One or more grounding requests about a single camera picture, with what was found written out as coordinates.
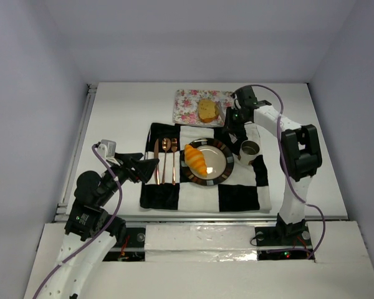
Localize rose gold knife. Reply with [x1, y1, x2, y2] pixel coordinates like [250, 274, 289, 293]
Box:
[153, 138, 161, 184]

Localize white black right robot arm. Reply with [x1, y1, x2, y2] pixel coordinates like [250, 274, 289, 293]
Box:
[223, 84, 322, 247]

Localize floral rectangular tray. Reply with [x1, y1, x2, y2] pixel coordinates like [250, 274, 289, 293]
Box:
[173, 89, 234, 127]

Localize rose gold fork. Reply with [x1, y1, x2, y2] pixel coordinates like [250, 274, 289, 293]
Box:
[171, 138, 178, 185]

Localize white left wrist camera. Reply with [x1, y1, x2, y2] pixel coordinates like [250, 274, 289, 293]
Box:
[97, 140, 117, 163]

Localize cream plate with patterned rim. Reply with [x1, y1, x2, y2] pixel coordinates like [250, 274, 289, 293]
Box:
[180, 138, 234, 187]

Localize grey metal cup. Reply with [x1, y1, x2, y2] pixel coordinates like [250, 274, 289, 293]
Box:
[238, 140, 261, 165]

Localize black white checkered cloth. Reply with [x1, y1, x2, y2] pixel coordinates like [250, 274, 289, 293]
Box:
[140, 123, 271, 213]

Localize white foam base board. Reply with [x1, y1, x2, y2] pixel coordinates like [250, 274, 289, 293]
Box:
[21, 221, 374, 299]

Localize orange striped croissant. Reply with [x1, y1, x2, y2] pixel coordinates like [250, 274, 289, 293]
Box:
[184, 145, 208, 178]

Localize silver metal tongs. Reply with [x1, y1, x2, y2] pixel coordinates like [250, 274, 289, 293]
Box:
[215, 102, 226, 123]

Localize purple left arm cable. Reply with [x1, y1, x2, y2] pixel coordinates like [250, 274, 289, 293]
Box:
[32, 143, 123, 299]

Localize brown bread slice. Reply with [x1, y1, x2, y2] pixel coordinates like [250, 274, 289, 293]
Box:
[198, 99, 219, 123]

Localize rose gold spoon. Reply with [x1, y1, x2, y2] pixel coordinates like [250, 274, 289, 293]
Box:
[161, 138, 171, 184]

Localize aluminium frame rail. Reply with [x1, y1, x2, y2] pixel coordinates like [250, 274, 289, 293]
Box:
[54, 83, 98, 222]

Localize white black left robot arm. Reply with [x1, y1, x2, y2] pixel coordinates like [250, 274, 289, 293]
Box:
[33, 145, 159, 298]

